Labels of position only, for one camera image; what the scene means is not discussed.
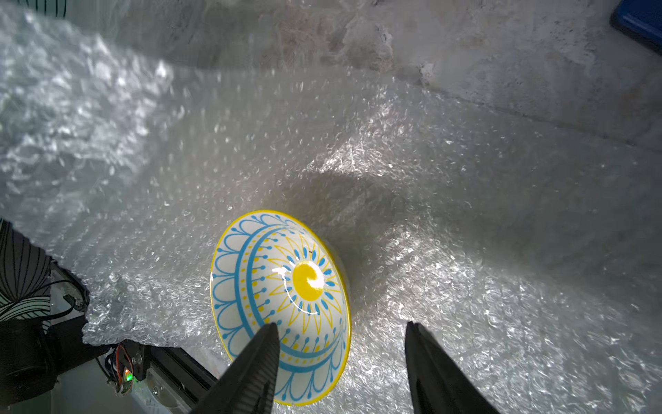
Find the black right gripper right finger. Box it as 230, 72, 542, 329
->
404, 321, 497, 413

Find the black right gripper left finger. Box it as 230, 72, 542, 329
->
191, 323, 280, 414

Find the yellow patterned bowl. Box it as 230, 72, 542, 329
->
210, 210, 352, 406

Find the blue tape dispenser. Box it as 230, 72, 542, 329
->
610, 0, 662, 53

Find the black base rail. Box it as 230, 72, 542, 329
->
98, 340, 217, 413

